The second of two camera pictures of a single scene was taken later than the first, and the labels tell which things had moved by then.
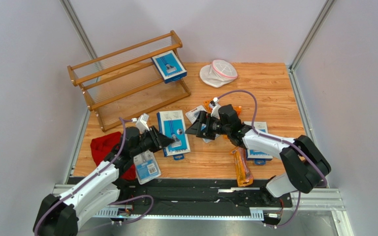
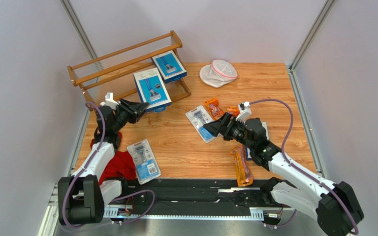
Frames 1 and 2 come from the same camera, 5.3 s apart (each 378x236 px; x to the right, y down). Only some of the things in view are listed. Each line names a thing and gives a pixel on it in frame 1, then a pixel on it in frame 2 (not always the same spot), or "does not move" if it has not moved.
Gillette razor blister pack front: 146,166 does not move
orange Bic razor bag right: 238,109 does not move
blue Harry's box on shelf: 170,67 does not move
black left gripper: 159,141 -> 135,110
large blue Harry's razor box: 172,124 -> 151,90
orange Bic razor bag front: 244,177 does not move
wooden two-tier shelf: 124,84 does not move
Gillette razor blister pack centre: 192,114 does not move
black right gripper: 204,123 -> 227,127
